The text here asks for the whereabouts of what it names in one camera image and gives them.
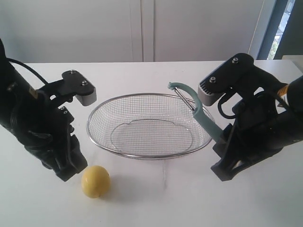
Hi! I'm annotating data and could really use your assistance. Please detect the oval wire mesh basket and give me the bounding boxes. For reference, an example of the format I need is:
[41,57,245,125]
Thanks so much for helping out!
[86,93,212,160]

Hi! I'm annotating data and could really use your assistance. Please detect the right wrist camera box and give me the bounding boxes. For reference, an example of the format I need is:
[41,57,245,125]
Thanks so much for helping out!
[197,53,286,106]

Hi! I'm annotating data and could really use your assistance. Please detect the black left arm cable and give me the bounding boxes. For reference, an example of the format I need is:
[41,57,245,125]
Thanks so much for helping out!
[7,58,49,86]

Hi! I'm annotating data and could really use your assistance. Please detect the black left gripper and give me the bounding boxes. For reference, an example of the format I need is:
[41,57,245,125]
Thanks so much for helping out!
[25,106,87,182]

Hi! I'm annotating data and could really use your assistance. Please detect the yellow lemon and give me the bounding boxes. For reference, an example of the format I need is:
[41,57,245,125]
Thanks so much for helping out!
[81,166,111,199]

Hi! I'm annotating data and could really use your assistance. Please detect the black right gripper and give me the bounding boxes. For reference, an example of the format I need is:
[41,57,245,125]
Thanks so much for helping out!
[211,92,284,182]

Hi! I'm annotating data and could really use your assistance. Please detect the light blue vegetable peeler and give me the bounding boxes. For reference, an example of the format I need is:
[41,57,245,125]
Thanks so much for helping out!
[168,82,223,142]

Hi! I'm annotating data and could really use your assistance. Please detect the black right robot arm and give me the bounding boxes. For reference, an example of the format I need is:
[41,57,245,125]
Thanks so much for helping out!
[211,77,303,181]

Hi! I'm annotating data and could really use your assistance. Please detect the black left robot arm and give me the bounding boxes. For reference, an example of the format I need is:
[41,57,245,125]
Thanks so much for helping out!
[0,45,88,182]

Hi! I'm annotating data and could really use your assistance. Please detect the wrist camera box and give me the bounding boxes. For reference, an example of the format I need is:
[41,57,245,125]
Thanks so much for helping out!
[197,53,286,106]
[39,70,97,107]

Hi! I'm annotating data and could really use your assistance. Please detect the white cabinet doors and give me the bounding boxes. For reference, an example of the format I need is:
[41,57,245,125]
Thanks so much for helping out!
[0,0,264,62]

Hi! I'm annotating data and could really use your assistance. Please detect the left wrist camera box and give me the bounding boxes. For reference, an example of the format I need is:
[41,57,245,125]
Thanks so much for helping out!
[39,70,97,107]

